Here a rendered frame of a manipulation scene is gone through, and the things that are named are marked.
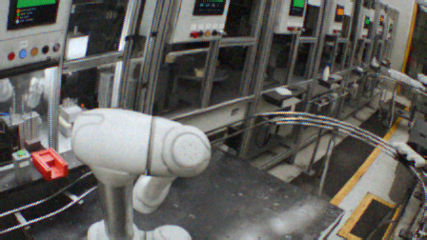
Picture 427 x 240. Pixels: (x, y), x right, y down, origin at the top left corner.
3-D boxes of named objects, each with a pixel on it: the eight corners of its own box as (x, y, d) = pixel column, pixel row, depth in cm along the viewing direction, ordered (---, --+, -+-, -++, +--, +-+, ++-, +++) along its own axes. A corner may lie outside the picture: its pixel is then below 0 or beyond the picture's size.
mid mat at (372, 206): (382, 256, 270) (383, 255, 270) (335, 234, 299) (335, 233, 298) (404, 210, 347) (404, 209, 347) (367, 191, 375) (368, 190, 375)
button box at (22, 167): (19, 184, 136) (16, 159, 132) (12, 174, 140) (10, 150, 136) (32, 179, 142) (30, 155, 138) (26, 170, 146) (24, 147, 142)
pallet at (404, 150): (389, 151, 278) (393, 140, 274) (397, 150, 283) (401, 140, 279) (414, 173, 247) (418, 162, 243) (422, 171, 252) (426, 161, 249)
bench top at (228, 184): (170, 371, 98) (171, 368, 97) (14, 215, 153) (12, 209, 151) (343, 215, 213) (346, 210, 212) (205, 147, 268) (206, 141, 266)
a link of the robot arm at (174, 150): (209, 128, 101) (152, 120, 99) (223, 121, 83) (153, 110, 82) (202, 183, 100) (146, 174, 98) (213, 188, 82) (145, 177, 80)
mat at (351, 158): (320, 225, 312) (320, 224, 311) (266, 198, 342) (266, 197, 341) (410, 108, 760) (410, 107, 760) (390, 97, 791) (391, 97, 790)
